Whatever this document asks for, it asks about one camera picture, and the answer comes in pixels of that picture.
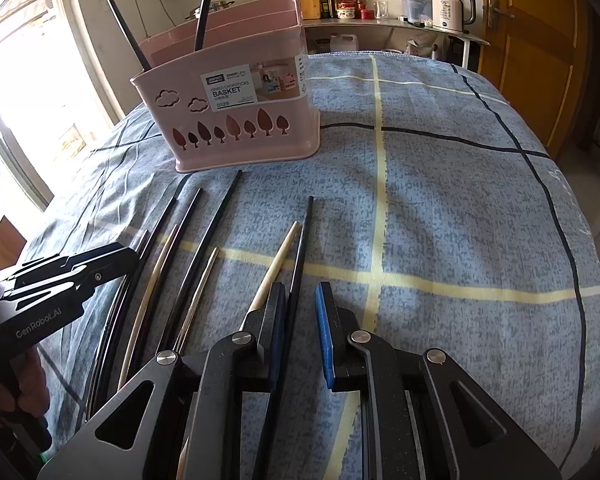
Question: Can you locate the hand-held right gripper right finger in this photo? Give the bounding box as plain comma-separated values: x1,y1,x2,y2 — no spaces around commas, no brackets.
314,281,563,480

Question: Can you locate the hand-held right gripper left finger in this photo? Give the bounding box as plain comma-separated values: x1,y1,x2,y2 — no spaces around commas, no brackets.
37,281,287,480

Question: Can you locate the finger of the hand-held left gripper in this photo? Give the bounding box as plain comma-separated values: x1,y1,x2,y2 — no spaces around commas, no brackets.
15,241,141,283
2,271,106,311

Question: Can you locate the pink chopstick basket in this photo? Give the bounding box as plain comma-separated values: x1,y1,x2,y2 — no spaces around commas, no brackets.
131,0,322,173

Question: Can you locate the person's left hand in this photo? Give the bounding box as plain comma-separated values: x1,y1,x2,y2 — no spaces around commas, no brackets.
0,349,52,436

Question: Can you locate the steel steamer pot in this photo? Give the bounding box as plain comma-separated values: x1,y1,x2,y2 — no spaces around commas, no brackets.
194,2,232,22

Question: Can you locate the white plastic jug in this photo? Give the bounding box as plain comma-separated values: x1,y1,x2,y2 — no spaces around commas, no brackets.
330,34,359,54

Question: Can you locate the white plastic bag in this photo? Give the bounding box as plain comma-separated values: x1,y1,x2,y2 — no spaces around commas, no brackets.
407,30,443,57

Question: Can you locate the metal shelf table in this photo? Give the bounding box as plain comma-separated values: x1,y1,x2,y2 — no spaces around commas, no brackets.
302,16,491,68

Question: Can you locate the water filter pitcher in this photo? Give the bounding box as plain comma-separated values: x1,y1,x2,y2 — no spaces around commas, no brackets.
396,0,434,27

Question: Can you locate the white electric kettle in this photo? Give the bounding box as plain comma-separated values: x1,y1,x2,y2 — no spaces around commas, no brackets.
430,0,477,34

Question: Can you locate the wooden door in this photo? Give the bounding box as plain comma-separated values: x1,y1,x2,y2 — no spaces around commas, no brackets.
477,0,595,161

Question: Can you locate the white window frame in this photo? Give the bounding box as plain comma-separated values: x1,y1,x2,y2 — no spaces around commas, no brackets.
0,0,131,213

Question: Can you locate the metal door handle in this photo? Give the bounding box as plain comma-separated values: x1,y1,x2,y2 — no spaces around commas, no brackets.
487,0,516,29

